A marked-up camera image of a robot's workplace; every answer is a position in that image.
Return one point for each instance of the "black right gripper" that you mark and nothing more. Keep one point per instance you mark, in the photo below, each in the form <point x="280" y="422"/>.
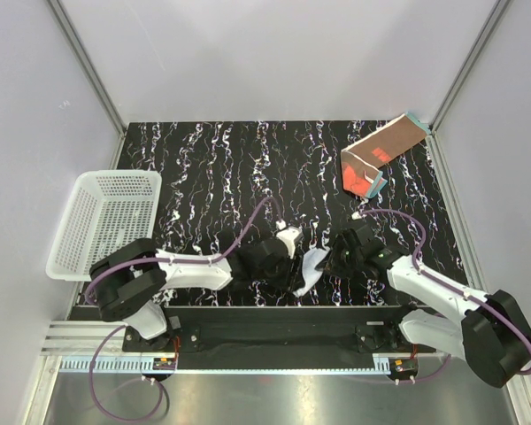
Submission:
<point x="330" y="263"/>

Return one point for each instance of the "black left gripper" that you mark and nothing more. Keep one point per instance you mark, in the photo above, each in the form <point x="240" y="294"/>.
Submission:
<point x="292" y="278"/>

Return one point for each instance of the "white terry towel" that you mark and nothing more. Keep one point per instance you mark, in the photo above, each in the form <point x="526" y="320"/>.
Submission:
<point x="311" y="270"/>

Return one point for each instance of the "brown towel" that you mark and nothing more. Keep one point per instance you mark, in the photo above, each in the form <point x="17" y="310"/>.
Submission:
<point x="362" y="161"/>

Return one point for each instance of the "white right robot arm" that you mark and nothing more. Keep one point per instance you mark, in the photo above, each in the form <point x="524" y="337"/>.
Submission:
<point x="489" y="332"/>

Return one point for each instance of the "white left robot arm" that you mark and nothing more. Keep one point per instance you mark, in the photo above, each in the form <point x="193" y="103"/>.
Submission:
<point x="124" y="284"/>

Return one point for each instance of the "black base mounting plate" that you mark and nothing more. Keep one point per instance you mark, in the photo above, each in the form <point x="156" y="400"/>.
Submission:
<point x="273" y="339"/>

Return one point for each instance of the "white plastic basket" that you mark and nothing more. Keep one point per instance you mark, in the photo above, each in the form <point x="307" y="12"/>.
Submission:
<point x="106" y="210"/>

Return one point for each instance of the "right aluminium corner post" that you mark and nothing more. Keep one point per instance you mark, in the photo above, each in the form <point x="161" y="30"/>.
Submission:
<point x="479" y="45"/>

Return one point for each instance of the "aluminium corner post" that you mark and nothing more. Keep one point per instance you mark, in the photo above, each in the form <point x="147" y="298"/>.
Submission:
<point x="80" y="52"/>
<point x="479" y="45"/>

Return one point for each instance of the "white slotted cable duct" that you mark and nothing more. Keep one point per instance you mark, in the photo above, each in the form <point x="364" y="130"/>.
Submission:
<point x="106" y="364"/>

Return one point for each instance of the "left aluminium corner post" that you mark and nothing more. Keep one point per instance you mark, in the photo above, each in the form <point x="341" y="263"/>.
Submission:
<point x="80" y="52"/>

